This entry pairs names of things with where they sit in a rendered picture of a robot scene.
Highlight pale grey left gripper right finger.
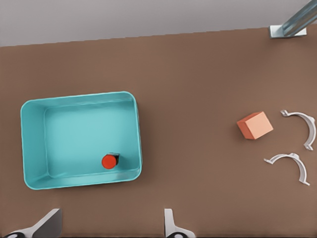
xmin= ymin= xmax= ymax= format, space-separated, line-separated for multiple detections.
xmin=164 ymin=208 xmax=196 ymax=238

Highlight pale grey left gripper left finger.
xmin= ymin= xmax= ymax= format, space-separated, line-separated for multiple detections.
xmin=1 ymin=208 xmax=62 ymax=238

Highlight red button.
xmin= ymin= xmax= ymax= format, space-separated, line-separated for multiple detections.
xmin=101 ymin=152 xmax=120 ymax=170

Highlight blue storage box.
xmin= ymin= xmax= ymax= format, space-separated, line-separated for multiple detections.
xmin=20 ymin=91 xmax=143 ymax=191

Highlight orange cube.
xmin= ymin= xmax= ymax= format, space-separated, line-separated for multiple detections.
xmin=236 ymin=111 xmax=274 ymax=140

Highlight white curved pipe clamp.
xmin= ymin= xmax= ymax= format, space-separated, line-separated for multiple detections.
xmin=263 ymin=152 xmax=311 ymax=186
xmin=280 ymin=109 xmax=317 ymax=151

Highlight silver frame post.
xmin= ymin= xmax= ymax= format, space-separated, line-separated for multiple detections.
xmin=269 ymin=0 xmax=317 ymax=39

